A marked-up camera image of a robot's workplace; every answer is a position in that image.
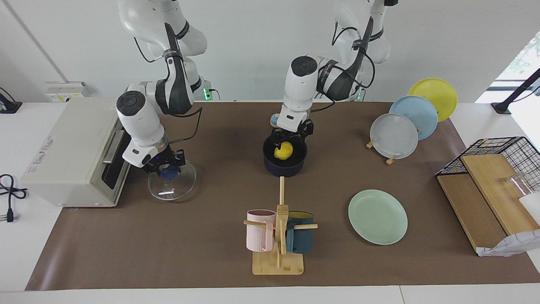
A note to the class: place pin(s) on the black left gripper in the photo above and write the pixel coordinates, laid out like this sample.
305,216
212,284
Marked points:
295,134

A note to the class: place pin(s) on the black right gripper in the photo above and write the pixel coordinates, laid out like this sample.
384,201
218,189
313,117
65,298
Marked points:
162,158

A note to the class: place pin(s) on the yellow lemon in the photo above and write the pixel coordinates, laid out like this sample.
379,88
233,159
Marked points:
284,152

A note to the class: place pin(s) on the glass lid with blue knob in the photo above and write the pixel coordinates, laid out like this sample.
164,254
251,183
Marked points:
185,185

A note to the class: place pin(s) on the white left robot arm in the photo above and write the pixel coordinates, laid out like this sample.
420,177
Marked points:
301,80

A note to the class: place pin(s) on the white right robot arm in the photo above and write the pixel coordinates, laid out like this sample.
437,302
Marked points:
141,118

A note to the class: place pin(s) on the wooden plate rack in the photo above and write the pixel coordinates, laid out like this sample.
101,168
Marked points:
391,160

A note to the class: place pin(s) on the grey plate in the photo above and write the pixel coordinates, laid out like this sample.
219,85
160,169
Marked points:
393,137

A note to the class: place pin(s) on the pale green plate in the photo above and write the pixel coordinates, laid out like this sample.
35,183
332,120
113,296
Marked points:
377,217

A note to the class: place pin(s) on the light blue plate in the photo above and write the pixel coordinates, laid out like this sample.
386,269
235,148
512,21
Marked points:
419,112

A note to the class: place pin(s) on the yellow plate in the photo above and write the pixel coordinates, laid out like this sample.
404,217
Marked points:
436,93

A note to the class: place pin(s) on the brown table mat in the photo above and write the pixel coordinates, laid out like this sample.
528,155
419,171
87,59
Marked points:
219,169

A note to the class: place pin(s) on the dark teal mug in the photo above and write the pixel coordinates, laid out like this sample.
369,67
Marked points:
300,240

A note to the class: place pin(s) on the pink ribbed mug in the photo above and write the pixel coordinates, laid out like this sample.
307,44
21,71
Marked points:
258,236

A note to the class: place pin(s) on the beige toaster oven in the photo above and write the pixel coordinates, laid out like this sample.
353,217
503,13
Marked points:
67,156

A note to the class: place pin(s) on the wooden mug tree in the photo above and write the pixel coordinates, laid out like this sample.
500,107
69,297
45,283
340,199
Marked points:
278,264

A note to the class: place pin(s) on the black desk clamp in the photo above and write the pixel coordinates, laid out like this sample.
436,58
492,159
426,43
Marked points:
8,105

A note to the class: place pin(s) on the brown wooden board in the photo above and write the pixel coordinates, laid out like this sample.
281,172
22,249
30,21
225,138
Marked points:
468,207

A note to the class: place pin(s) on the light wooden board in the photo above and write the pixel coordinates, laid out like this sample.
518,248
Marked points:
493,185

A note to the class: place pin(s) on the black clamp stand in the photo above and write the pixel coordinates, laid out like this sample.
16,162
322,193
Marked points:
512,95

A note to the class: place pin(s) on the clear glass cup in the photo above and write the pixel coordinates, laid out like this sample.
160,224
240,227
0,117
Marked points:
517,185

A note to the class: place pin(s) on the white crumpled paper bag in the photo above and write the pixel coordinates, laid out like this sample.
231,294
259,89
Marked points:
512,245

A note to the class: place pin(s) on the white plastic cup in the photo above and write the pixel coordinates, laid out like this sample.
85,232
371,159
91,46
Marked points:
532,207

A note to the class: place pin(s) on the white wall socket box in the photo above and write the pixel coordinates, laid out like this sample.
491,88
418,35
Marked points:
63,93

